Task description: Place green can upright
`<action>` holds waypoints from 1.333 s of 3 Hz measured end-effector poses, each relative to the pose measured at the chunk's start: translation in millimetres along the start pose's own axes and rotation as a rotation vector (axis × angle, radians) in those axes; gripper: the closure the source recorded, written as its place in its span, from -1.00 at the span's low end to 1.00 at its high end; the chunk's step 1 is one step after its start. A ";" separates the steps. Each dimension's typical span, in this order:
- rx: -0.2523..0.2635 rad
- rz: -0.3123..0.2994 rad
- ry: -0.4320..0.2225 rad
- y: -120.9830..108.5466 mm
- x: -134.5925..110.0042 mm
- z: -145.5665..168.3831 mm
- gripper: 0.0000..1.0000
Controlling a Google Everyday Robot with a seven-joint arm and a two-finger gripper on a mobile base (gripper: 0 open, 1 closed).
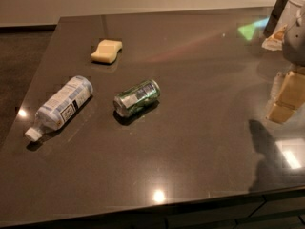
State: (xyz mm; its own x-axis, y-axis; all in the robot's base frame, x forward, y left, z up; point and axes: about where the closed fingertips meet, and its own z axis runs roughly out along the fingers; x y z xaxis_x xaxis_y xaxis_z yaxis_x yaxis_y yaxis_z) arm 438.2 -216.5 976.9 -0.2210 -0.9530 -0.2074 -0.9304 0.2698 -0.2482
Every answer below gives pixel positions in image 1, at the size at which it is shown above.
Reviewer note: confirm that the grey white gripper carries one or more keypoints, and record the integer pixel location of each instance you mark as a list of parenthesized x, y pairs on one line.
[(294, 45)]

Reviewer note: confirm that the white cylindrical canister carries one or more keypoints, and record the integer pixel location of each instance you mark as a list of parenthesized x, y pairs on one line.
[(290, 10)]

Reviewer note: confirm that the yellow sponge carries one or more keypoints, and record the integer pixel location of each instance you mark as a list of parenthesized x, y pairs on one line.
[(106, 51)]

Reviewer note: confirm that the clear plastic water bottle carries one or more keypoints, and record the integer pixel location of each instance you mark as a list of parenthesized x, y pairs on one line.
[(60, 108)]

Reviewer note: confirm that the green soda can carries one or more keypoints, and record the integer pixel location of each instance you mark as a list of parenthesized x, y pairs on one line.
[(136, 98)]

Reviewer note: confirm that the black flat panel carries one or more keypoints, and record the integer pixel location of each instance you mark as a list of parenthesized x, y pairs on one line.
[(275, 15)]

